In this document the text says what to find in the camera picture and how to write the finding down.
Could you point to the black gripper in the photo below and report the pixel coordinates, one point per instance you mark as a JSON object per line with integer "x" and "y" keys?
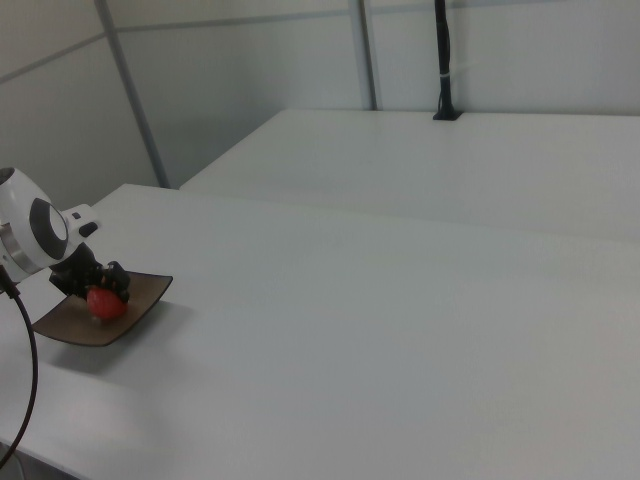
{"x": 75, "y": 272}

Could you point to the red apple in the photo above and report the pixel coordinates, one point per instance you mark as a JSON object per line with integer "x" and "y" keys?
{"x": 105, "y": 306}

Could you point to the brown square ceramic plate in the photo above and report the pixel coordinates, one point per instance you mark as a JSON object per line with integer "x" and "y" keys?
{"x": 60, "y": 325}

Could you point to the grey partition post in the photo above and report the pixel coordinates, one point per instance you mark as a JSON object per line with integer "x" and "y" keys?
{"x": 366, "y": 55}
{"x": 131, "y": 95}

